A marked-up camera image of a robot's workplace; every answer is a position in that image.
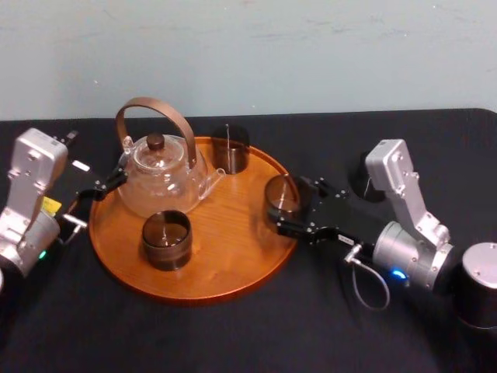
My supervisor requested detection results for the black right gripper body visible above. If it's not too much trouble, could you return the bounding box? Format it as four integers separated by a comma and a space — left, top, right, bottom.
309, 185, 390, 250

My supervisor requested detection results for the smoked glass cup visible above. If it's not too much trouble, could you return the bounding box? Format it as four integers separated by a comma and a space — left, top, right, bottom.
141, 209, 193, 272
210, 124, 250, 175
263, 174, 304, 227

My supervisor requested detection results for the glass teapot with brown handle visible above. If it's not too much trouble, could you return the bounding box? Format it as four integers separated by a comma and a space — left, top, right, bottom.
115, 96, 227, 218

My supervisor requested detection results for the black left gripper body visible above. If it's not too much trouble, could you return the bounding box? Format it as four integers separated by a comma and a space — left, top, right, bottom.
48, 153, 99, 244

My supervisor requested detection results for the round wooden tray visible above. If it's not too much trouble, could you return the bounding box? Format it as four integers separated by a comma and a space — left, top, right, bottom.
88, 135, 301, 308

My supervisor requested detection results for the thin grey cable silver plug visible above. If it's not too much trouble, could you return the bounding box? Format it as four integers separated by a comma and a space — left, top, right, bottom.
344, 248, 391, 312
60, 212, 89, 246

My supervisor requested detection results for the glass teapot lid brown knob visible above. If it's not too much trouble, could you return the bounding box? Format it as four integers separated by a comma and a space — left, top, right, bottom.
134, 132, 184, 172

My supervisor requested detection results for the black tablecloth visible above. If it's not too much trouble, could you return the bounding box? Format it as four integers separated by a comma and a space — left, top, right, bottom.
0, 107, 497, 373

